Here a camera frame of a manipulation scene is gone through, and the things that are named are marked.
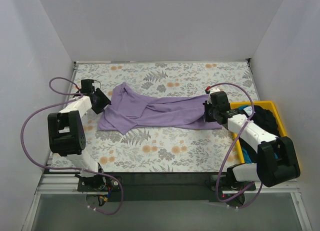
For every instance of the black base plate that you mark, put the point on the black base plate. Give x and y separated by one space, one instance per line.
162 186

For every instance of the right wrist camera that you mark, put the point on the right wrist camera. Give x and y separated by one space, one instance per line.
210 90

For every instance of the aluminium frame rail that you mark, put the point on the aluminium frame rail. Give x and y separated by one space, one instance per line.
49 183

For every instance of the teal t shirt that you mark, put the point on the teal t shirt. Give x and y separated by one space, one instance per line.
249 154

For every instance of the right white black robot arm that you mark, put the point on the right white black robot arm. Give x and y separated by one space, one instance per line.
276 161

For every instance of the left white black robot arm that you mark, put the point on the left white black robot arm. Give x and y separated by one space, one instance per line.
66 132

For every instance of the black t shirt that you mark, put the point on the black t shirt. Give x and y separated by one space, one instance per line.
265 119

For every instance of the purple t shirt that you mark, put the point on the purple t shirt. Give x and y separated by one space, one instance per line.
130 110

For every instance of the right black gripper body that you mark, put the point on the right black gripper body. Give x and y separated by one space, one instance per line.
206 113

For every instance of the yellow plastic bin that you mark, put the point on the yellow plastic bin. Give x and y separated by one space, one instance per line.
277 116

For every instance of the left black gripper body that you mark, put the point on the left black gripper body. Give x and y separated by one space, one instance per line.
101 101

